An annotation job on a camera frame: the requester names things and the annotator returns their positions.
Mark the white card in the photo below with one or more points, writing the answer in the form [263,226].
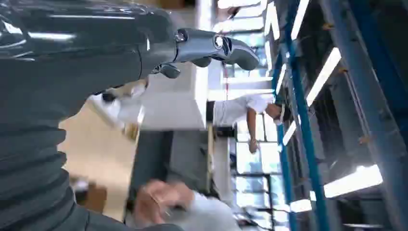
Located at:
[122,111]

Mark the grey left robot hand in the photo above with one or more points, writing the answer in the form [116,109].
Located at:
[79,47]

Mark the person's hand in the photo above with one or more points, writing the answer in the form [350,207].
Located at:
[161,201]

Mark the short ceiling light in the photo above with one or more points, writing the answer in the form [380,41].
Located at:
[301,205]
[289,133]

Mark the standing person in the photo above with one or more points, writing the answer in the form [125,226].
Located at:
[232,110]

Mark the thin blue steel beam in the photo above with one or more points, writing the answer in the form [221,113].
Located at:
[302,127]

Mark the wooden card box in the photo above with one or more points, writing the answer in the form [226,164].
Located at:
[92,198]

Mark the wide blue steel beam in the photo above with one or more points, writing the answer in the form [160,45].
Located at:
[369,105]

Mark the long ceiling light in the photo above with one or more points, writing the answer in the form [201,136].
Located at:
[300,18]
[323,76]
[352,181]

